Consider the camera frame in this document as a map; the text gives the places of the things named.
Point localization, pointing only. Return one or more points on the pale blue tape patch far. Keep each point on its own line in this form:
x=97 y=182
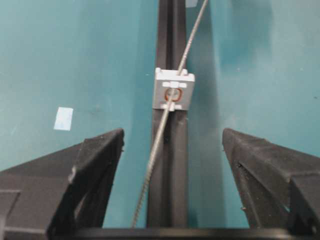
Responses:
x=191 y=3

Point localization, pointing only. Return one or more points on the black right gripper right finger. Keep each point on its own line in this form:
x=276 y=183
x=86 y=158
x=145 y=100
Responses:
x=279 y=187

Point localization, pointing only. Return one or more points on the black aluminium centre rail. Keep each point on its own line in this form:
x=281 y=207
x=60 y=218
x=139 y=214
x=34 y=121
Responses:
x=167 y=203

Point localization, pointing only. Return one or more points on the silver metal fitting red label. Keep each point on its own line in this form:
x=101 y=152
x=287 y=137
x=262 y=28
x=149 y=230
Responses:
x=169 y=85

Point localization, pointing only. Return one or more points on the pale blue tape patch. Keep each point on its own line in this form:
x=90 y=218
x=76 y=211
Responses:
x=191 y=3
x=63 y=120

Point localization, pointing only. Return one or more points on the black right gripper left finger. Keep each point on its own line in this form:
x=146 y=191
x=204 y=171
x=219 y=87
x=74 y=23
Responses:
x=59 y=193

